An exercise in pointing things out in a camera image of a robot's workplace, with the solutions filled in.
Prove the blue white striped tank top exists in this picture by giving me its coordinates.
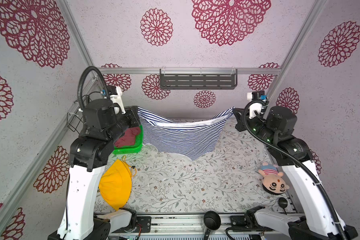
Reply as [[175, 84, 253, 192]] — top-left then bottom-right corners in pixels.
[[138, 108, 233, 161]]

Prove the maroon tank top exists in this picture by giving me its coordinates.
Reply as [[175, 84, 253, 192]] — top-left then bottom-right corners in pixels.
[[114, 127, 141, 148]]

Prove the green plastic basket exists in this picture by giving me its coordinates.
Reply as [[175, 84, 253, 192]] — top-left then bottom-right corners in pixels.
[[112, 125, 144, 155]]

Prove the plush doll toy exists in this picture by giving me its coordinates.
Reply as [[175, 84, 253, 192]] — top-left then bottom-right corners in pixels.
[[258, 162, 290, 195]]

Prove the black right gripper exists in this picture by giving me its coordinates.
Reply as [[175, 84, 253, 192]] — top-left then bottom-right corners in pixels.
[[233, 107, 273, 148]]

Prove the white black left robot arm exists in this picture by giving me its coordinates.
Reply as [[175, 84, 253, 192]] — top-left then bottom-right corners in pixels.
[[48, 66, 141, 240]]

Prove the yellow hat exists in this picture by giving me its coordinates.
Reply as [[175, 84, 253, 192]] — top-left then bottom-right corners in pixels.
[[99, 155, 138, 211]]

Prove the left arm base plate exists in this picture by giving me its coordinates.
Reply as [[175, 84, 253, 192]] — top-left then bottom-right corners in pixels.
[[136, 216, 152, 234]]

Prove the grey wall shelf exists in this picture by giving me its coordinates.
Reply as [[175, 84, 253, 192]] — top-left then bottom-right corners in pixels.
[[159, 69, 238, 90]]

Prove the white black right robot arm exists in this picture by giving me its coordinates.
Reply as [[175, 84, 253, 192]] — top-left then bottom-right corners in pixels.
[[233, 100, 358, 240]]

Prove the black small ladle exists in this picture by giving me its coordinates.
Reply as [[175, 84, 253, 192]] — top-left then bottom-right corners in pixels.
[[278, 198, 289, 214]]

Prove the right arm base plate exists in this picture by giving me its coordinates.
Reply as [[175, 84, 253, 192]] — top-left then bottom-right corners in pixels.
[[230, 215, 248, 228]]

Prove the black wire wall rack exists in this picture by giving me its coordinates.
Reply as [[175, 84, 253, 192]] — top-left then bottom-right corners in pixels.
[[66, 112, 84, 134]]

